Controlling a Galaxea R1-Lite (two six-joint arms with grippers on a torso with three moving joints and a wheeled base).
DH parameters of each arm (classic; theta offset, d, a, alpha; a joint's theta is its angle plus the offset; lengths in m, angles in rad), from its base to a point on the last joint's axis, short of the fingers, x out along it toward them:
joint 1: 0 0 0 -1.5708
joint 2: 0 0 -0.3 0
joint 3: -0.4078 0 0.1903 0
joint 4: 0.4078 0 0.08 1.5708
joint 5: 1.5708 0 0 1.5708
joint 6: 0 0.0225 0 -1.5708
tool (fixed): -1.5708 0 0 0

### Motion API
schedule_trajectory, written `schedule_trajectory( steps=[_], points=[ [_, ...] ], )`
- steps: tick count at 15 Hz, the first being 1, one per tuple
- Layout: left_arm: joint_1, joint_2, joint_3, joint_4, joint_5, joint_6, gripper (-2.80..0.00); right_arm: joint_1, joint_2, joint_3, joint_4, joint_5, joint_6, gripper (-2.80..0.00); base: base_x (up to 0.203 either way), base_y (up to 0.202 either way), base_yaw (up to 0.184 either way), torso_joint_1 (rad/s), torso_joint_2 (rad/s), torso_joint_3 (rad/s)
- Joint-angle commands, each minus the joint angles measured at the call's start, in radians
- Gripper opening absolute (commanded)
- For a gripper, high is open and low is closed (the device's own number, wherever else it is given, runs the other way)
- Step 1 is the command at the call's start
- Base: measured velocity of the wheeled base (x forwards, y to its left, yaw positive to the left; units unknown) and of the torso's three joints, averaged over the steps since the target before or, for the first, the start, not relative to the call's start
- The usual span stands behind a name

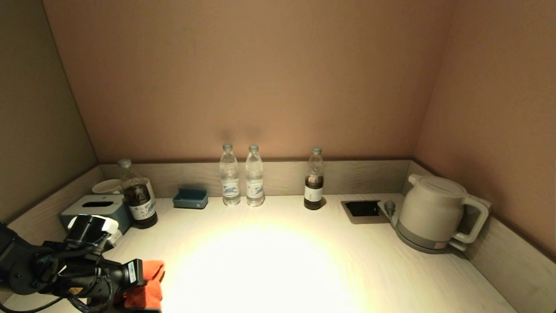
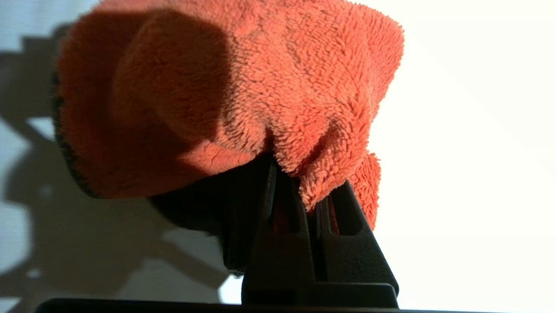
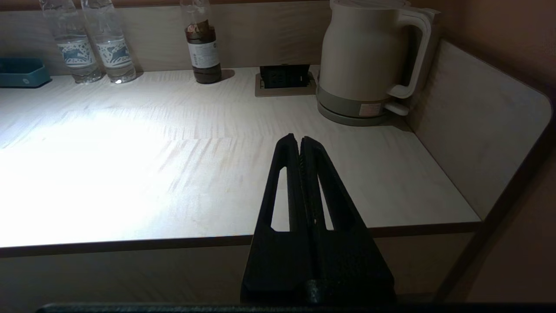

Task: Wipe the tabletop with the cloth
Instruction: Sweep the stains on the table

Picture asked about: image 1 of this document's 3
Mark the clear water bottle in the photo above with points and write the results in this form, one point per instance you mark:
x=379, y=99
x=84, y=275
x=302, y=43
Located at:
x=230, y=181
x=254, y=181

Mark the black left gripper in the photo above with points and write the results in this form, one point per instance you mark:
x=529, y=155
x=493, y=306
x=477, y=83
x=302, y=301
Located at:
x=91, y=274

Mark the blue tissue box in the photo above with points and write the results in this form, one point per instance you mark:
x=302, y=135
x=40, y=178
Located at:
x=108, y=206

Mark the grey kettle base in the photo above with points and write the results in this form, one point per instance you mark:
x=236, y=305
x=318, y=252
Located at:
x=412, y=243

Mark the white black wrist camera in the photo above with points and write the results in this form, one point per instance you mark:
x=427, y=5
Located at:
x=89, y=228

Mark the white electric kettle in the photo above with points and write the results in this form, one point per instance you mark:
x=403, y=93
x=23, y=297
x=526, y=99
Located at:
x=430, y=208

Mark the grey power plug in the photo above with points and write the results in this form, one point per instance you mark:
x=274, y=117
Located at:
x=389, y=207

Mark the small blue tray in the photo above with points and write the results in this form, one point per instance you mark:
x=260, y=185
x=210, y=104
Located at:
x=190, y=200

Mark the orange microfibre cloth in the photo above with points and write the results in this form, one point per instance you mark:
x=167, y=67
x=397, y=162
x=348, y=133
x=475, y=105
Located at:
x=145, y=287

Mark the small dark drink bottle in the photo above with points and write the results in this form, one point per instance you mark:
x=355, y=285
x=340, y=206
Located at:
x=313, y=190

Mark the white ceramic cup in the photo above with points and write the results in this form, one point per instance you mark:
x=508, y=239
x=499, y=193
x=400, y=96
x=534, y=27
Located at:
x=106, y=187

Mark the large dark drink bottle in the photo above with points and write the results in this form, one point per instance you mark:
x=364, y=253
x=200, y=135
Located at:
x=139, y=201

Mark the recessed black socket box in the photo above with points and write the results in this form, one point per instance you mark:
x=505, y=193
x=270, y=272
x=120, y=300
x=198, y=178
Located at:
x=364, y=209

